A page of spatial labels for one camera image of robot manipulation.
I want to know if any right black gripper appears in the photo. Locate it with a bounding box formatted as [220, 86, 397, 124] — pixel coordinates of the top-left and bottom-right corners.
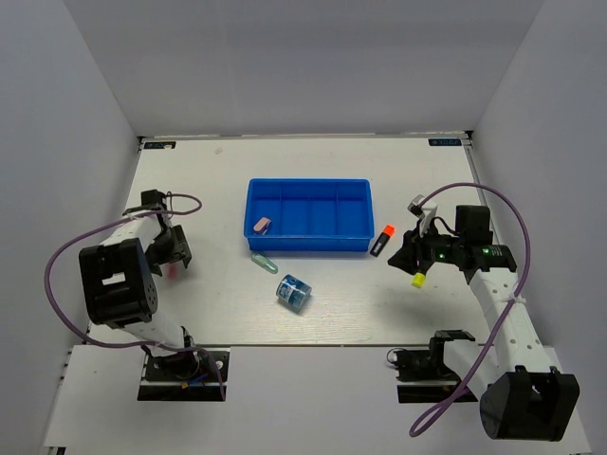
[388, 218, 465, 275]

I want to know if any yellow capped black highlighter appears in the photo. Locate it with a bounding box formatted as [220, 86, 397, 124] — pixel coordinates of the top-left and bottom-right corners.
[412, 272, 426, 289]

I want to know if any orange capped black highlighter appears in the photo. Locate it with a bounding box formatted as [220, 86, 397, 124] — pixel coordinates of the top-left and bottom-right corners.
[370, 225, 395, 257]

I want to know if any pink eraser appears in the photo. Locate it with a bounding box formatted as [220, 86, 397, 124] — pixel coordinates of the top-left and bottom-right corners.
[252, 217, 271, 235]

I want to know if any green clear utility knife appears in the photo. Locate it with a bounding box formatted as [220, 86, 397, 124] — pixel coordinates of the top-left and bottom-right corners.
[251, 252, 279, 274]

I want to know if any blue tape roll pack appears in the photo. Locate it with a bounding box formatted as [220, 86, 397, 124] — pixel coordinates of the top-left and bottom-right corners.
[276, 275, 312, 313]

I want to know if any pink utility knife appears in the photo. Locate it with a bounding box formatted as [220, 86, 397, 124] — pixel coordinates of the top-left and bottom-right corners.
[167, 264, 179, 280]

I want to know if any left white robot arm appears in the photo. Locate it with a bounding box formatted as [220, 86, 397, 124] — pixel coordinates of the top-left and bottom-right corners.
[79, 190, 201, 379]

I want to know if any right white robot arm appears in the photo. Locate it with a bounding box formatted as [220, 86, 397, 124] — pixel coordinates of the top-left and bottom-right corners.
[388, 202, 579, 442]

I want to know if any left corner label sticker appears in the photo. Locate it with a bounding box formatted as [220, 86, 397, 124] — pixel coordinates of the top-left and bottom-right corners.
[143, 141, 176, 150]

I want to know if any corner label sticker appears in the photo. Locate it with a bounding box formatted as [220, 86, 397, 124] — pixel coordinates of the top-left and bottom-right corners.
[143, 141, 176, 150]
[428, 137, 462, 147]

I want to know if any blue plastic divided bin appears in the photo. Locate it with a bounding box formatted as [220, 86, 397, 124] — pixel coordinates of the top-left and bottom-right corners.
[243, 178, 376, 252]

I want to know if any right corner label sticker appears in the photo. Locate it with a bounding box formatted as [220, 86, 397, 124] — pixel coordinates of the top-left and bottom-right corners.
[428, 137, 462, 147]

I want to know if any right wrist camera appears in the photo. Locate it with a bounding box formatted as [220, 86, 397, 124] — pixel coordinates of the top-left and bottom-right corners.
[408, 194, 438, 237]

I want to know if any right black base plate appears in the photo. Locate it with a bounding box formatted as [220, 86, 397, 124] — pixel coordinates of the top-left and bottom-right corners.
[386, 348, 460, 404]

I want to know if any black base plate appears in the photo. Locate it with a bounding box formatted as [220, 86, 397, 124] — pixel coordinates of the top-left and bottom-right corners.
[137, 350, 230, 402]
[386, 348, 460, 404]

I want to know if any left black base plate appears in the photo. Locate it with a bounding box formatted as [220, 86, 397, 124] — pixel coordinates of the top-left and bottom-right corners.
[137, 350, 230, 402]

